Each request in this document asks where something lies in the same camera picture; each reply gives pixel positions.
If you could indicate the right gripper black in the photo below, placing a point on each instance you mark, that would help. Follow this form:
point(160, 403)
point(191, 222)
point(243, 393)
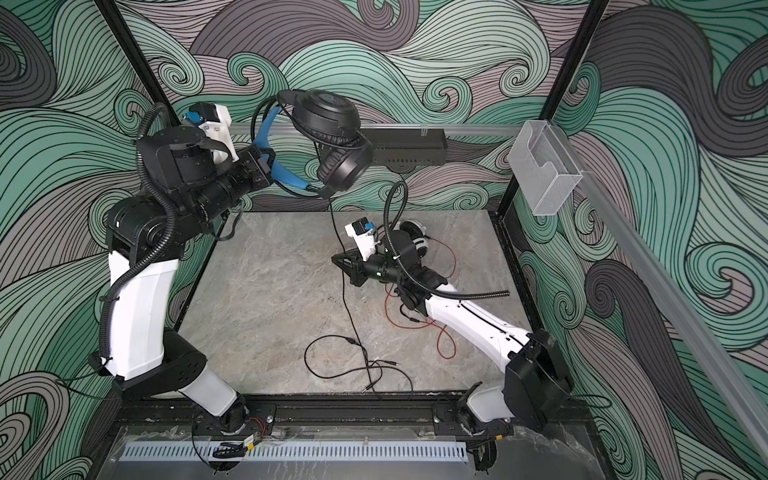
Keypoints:
point(360, 270)

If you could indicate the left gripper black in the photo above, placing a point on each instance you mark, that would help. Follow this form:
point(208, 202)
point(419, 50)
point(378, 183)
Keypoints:
point(259, 174)

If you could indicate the black blue headphones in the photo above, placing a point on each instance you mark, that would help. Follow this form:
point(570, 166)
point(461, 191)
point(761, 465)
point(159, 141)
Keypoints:
point(332, 123)

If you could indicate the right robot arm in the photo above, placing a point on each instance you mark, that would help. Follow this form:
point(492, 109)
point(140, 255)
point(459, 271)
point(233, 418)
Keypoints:
point(536, 379)

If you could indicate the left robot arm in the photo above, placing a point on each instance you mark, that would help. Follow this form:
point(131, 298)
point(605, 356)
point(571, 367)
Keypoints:
point(189, 180)

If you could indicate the white black headphones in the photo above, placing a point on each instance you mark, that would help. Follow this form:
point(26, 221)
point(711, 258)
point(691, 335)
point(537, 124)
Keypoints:
point(417, 233)

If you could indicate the black perforated metal tray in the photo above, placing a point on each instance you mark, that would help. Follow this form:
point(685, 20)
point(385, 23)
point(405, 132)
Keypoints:
point(403, 150)

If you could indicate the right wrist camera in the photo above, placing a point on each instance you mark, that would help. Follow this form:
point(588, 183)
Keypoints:
point(362, 231)

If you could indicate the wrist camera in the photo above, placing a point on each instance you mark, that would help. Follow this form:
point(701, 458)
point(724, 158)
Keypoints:
point(362, 231)
point(215, 120)

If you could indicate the aluminium rail back wall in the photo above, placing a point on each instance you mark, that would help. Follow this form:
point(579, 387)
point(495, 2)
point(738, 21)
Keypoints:
point(243, 128)

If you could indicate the aluminium rail wall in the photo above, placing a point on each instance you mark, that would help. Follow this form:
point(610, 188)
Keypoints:
point(243, 128)
point(734, 388)

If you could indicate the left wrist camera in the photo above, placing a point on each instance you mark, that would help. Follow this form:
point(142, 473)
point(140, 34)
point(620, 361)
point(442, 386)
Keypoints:
point(215, 120)

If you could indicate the black frame post right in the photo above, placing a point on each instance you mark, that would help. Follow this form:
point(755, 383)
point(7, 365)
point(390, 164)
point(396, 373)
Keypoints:
point(572, 61)

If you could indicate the black frame post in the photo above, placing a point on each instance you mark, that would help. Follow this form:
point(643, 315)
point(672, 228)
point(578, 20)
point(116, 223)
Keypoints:
point(572, 61)
point(132, 51)

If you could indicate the black frame post left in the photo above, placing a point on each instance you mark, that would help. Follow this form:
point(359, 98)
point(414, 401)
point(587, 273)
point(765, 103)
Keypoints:
point(132, 51)

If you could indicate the clear plastic wall bin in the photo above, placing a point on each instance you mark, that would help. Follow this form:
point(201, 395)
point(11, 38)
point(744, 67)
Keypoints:
point(544, 162)

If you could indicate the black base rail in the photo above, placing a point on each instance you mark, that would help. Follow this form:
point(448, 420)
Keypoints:
point(442, 413)

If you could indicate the white slotted cable duct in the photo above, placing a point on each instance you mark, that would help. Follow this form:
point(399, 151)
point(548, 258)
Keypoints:
point(306, 451)

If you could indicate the aluminium rail right wall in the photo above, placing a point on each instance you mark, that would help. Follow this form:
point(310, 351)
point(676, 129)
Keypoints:
point(734, 388)

